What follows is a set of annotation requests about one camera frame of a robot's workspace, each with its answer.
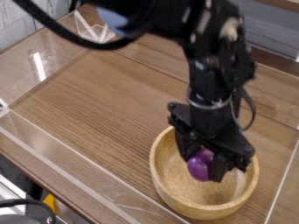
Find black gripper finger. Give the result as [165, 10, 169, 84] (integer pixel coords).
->
[175, 131, 202, 161]
[210, 154, 235, 183]

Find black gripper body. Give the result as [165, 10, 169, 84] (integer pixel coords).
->
[167, 99, 258, 172]

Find purple toy eggplant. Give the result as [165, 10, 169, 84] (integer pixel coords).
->
[187, 148, 214, 182]

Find brown wooden bowl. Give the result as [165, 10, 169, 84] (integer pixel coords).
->
[150, 126, 259, 221]

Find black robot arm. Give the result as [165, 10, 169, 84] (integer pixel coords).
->
[83, 0, 257, 182]

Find yellow tag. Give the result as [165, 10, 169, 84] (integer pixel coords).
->
[43, 194, 58, 213]

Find black metal base with screw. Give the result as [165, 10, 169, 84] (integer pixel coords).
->
[23, 204, 75, 224]

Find clear acrylic tray wall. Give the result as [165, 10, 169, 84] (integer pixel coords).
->
[0, 103, 189, 224]

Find clear acrylic corner bracket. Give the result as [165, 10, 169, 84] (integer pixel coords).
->
[74, 11, 117, 44]

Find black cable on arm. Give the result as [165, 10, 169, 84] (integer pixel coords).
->
[11, 0, 150, 51]

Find black cable bottom left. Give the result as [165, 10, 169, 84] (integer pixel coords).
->
[0, 198, 58, 224]

